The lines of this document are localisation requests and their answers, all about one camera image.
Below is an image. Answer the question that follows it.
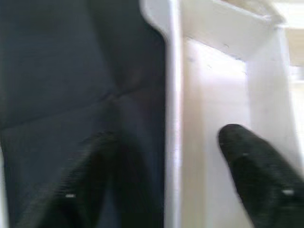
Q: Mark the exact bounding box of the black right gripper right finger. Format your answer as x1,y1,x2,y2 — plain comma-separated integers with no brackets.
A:
218,123,304,228

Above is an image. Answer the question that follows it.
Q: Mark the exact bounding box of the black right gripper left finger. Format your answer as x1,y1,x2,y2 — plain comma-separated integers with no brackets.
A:
16,133,120,228

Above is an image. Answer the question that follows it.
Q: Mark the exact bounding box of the white plastic table top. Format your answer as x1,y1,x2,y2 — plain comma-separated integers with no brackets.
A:
140,0,304,228

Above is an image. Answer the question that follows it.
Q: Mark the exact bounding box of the black table cloth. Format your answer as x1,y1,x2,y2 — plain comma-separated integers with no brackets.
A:
0,0,167,228

